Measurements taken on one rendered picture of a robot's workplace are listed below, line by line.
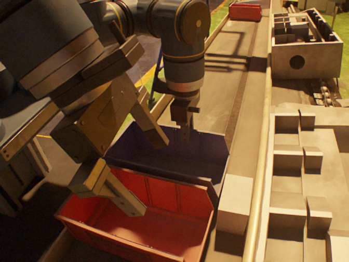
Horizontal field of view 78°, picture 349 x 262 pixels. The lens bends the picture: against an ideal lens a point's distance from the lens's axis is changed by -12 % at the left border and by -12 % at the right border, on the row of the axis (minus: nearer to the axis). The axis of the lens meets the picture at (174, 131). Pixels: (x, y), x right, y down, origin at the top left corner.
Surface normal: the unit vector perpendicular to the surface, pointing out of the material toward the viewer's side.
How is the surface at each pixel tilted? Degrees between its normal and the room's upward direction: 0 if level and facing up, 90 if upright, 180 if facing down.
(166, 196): 88
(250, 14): 92
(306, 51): 90
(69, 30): 68
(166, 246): 0
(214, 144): 88
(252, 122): 0
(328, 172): 10
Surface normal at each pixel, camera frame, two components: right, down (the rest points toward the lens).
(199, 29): 0.72, 0.39
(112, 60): 0.13, 0.50
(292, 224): -0.37, 0.49
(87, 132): 0.85, -0.25
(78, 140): -0.22, 0.64
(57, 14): 0.73, -0.01
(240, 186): -0.07, -0.79
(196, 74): 0.54, 0.48
